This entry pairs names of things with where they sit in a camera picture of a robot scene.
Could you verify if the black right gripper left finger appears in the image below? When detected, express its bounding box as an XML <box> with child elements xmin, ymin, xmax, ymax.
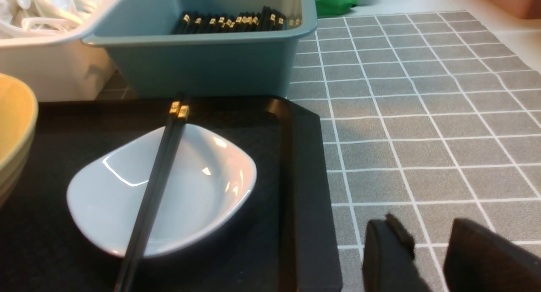
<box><xmin>363</xmin><ymin>213</ymin><xmax>431</xmax><ymax>292</ymax></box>

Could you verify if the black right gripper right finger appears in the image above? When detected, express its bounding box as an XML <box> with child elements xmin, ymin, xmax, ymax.
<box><xmin>444</xmin><ymin>218</ymin><xmax>541</xmax><ymax>292</ymax></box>

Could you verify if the white square sauce dish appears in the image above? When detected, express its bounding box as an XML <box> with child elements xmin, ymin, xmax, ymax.
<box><xmin>66</xmin><ymin>124</ymin><xmax>257</xmax><ymax>259</ymax></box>

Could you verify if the black chopstick gold tip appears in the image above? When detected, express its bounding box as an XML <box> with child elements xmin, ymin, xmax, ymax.
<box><xmin>113</xmin><ymin>101</ymin><xmax>181</xmax><ymax>292</ymax></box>
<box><xmin>123</xmin><ymin>105</ymin><xmax>190</xmax><ymax>292</ymax></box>

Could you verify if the yellow noodle bowl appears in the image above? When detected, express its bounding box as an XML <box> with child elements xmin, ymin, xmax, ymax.
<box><xmin>0</xmin><ymin>74</ymin><xmax>38</xmax><ymax>206</ymax></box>

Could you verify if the black plastic serving tray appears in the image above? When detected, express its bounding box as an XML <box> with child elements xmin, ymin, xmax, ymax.
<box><xmin>0</xmin><ymin>96</ymin><xmax>342</xmax><ymax>292</ymax></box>

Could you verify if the grey grid table mat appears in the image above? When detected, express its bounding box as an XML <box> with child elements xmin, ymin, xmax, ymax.
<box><xmin>97</xmin><ymin>11</ymin><xmax>541</xmax><ymax>292</ymax></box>

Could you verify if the black chopsticks pile in bin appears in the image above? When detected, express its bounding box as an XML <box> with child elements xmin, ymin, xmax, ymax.
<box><xmin>171</xmin><ymin>6</ymin><xmax>303</xmax><ymax>35</ymax></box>

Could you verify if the teal plastic chopstick bin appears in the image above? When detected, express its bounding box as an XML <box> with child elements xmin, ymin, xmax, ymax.
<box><xmin>82</xmin><ymin>0</ymin><xmax>317</xmax><ymax>98</ymax></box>

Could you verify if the white plastic spoon bin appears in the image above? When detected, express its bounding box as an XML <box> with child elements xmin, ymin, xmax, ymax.
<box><xmin>0</xmin><ymin>0</ymin><xmax>120</xmax><ymax>102</ymax></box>

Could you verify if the white spoons pile in bin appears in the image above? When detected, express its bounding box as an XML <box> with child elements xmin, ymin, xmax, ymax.
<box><xmin>0</xmin><ymin>0</ymin><xmax>108</xmax><ymax>39</ymax></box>

